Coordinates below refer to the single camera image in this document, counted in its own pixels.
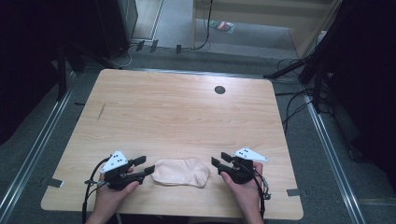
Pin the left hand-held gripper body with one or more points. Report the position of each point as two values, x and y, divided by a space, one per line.
115 161

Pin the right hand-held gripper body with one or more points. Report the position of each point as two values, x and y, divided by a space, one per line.
241 171

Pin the person's right hand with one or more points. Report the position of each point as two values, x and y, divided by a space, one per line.
246 196

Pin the person's left hand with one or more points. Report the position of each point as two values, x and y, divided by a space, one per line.
109 199

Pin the person's dark pants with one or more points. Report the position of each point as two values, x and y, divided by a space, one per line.
155 220

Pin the grey tape strip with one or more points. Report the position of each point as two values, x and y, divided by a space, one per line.
293 192
54 182

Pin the black round table grommet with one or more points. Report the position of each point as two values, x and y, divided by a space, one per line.
219 90

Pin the black metal stand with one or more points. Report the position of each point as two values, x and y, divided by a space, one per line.
61 73
317 77

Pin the colourful packet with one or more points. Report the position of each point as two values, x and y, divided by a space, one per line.
222 25

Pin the black cabinet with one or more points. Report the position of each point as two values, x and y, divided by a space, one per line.
116 28

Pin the aluminium floor rail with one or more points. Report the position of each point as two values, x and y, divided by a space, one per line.
333 161
34 149

